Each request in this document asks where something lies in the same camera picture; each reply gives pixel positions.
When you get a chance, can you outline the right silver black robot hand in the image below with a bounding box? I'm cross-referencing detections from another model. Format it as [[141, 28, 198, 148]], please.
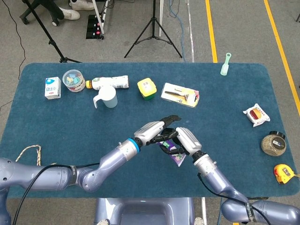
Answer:
[[159, 127, 203, 157]]

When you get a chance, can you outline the green container with yellow lid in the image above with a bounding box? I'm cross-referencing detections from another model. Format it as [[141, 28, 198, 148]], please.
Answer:
[[137, 77, 158, 101]]

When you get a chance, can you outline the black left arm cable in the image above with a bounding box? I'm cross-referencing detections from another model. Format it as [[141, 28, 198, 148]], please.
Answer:
[[13, 163, 100, 225]]

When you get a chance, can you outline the razor in blister pack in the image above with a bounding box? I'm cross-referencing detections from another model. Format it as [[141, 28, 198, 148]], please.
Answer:
[[160, 82, 200, 108]]

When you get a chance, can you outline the purple tube with white cap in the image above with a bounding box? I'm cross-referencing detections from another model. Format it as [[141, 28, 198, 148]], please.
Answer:
[[158, 140, 187, 167]]

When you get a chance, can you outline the beige braided rope bundle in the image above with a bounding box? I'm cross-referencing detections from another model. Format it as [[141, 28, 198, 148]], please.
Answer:
[[15, 144, 58, 166]]

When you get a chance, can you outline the black power strip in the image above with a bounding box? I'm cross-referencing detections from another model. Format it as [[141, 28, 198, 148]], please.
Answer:
[[85, 14, 105, 40]]

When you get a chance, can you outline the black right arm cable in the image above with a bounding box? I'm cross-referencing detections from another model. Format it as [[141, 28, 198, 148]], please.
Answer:
[[198, 172, 272, 225]]

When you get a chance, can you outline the black camera tripod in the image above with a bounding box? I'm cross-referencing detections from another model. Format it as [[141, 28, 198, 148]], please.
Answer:
[[124, 0, 183, 59]]

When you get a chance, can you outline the white table leg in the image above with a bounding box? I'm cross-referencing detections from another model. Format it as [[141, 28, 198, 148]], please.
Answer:
[[201, 197, 208, 225]]

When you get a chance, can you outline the wrapped snack cake packet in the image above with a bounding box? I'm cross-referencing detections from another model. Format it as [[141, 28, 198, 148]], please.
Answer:
[[242, 103, 271, 128]]

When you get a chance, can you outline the white bottle with yellow cap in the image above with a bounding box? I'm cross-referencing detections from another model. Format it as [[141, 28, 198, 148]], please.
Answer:
[[85, 75, 130, 91]]

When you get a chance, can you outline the pale green small bottle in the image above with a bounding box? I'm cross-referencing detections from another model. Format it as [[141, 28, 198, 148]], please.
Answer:
[[220, 52, 233, 76]]

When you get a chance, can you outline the blue floor cable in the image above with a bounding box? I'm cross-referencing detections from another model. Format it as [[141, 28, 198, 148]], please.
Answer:
[[169, 0, 186, 62]]

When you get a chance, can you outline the black floor cable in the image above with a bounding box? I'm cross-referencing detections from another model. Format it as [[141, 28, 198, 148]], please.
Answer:
[[0, 0, 26, 112]]

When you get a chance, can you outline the pale blue handled mug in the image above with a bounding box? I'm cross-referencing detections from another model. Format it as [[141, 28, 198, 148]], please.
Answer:
[[93, 85, 118, 109]]

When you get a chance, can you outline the clear jar of clips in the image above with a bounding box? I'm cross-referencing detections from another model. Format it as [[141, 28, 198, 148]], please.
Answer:
[[62, 69, 86, 93]]

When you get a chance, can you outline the yellow tape measure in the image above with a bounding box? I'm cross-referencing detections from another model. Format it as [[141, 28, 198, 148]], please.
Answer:
[[273, 164, 300, 185]]

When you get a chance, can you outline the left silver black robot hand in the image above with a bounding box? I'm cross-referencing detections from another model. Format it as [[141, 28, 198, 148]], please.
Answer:
[[134, 114, 182, 146]]

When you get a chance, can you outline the black light stand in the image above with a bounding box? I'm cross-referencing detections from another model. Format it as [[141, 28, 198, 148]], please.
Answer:
[[23, 0, 82, 63]]

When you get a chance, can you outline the blue-grey robot torso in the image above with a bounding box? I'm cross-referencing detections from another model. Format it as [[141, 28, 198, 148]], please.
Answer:
[[93, 197, 195, 225]]

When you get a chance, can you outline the seated person in black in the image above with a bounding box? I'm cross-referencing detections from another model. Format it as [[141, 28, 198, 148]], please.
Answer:
[[43, 0, 96, 21]]

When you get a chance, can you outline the glass jar with black lid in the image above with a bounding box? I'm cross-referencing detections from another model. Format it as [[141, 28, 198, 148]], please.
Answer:
[[261, 130, 287, 157]]

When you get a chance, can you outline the black office chair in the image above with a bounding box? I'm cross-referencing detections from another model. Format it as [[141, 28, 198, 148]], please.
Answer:
[[19, 0, 59, 26]]

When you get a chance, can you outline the white blue milk carton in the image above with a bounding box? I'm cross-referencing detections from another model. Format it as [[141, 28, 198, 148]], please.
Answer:
[[44, 76, 62, 100]]

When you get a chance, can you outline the blue table mat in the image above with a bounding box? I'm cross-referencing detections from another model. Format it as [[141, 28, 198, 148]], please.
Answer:
[[0, 62, 300, 199]]

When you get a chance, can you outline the white desk leg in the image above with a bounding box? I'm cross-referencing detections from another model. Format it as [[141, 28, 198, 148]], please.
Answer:
[[92, 0, 105, 36], [158, 0, 164, 38]]

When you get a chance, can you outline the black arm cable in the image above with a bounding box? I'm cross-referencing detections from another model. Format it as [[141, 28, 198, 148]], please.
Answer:
[[198, 172, 272, 225], [13, 163, 100, 225]]

